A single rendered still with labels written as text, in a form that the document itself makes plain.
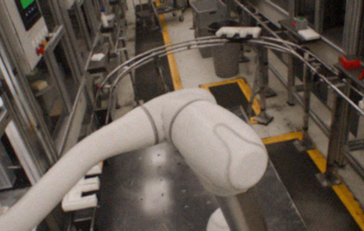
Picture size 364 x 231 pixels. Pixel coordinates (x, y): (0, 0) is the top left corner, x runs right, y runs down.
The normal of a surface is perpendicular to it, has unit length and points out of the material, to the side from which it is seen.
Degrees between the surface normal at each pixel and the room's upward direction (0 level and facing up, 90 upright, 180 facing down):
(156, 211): 0
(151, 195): 0
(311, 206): 0
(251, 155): 88
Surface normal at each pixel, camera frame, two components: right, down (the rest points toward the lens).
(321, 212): -0.14, -0.84
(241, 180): 0.51, 0.25
